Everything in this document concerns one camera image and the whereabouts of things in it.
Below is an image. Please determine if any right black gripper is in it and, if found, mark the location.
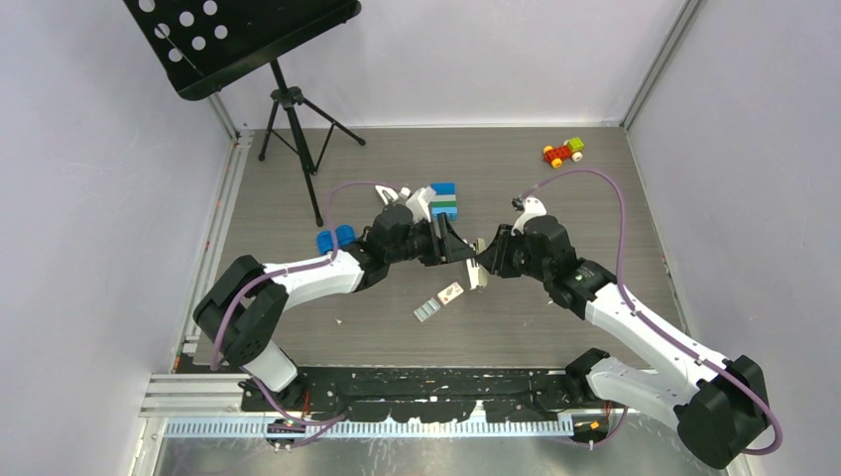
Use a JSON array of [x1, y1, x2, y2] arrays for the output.
[[477, 224, 551, 284]]

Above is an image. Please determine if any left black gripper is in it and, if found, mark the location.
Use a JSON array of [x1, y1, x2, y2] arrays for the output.
[[386, 212, 474, 267]]

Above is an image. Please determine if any beige white stapler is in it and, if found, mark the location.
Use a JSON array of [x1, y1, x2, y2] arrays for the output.
[[466, 238, 488, 291]]

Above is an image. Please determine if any white staple box sleeve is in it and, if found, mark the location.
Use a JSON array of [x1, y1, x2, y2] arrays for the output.
[[437, 282, 463, 305]]

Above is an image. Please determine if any staple tray with staples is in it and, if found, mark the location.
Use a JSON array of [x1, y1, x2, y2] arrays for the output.
[[414, 297, 441, 322]]

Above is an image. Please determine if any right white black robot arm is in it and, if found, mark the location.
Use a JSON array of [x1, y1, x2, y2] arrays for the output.
[[477, 215, 772, 469]]

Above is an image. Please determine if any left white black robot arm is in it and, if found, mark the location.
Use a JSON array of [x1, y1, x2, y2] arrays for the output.
[[192, 204, 476, 411]]

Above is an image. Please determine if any blue green brick stack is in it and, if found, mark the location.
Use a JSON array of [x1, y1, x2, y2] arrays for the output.
[[430, 182, 458, 222]]

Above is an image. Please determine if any white staple remover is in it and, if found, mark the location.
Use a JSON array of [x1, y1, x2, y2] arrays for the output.
[[374, 184, 401, 205]]

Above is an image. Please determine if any blue toy car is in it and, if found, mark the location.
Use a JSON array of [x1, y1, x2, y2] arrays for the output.
[[315, 224, 357, 255]]

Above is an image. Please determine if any red green toy car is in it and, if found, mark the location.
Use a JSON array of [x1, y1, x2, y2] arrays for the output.
[[542, 137, 584, 169]]

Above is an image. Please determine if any black music stand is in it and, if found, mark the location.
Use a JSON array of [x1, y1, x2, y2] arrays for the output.
[[125, 0, 366, 226]]

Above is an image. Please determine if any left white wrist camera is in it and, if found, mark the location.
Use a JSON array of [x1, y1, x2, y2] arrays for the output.
[[398, 186, 436, 222]]

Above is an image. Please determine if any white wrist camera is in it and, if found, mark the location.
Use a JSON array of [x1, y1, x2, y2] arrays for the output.
[[511, 195, 546, 236], [398, 186, 436, 222]]

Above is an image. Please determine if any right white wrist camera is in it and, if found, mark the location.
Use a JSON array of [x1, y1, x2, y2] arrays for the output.
[[511, 195, 546, 236]]

